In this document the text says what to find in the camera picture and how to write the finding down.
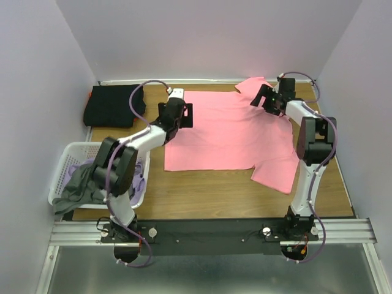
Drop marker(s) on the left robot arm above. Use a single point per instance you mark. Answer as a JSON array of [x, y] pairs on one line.
[[114, 166]]

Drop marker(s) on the black folded t shirt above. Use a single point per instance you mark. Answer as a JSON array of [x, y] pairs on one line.
[[110, 106]]

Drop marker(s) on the white wall base trim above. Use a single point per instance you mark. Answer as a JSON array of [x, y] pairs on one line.
[[201, 81]]

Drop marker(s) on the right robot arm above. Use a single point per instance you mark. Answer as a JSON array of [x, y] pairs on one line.
[[312, 147]]

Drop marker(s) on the pink t shirt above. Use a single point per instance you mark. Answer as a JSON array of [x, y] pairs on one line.
[[230, 134]]

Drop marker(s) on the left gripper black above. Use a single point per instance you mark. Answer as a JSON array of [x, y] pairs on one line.
[[186, 121]]

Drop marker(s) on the aluminium extrusion rail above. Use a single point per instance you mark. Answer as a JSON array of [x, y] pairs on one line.
[[335, 231]]

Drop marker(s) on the lavender t shirt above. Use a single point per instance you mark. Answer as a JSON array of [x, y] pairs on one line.
[[138, 184]]

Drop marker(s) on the white plastic laundry basket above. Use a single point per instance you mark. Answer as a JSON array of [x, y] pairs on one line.
[[78, 153]]

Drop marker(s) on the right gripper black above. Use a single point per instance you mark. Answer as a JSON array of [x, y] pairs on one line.
[[266, 91]]

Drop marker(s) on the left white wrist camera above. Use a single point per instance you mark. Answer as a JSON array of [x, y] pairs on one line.
[[176, 93]]

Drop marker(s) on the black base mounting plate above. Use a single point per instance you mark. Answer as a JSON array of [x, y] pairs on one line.
[[128, 241]]

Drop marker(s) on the grey t shirt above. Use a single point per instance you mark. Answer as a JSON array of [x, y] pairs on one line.
[[80, 190]]

